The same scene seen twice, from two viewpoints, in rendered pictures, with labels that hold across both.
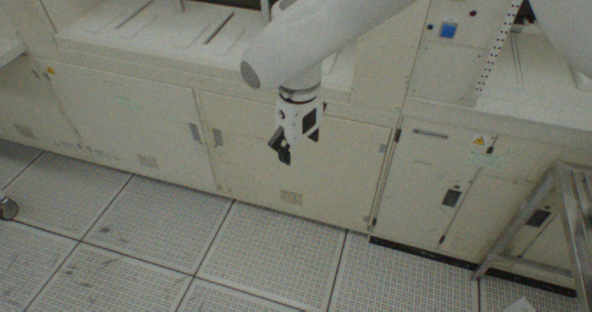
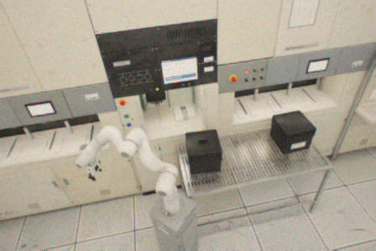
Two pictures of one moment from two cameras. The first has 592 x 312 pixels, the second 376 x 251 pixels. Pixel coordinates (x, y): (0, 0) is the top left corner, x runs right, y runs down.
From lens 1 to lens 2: 1.40 m
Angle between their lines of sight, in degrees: 20
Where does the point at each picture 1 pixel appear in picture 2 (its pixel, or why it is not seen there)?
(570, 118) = (174, 133)
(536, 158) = (172, 145)
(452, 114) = not seen: hidden behind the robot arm
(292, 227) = (111, 204)
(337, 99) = (107, 151)
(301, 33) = (86, 155)
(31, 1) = not seen: outside the picture
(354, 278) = (141, 211)
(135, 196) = (32, 225)
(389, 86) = not seen: hidden behind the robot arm
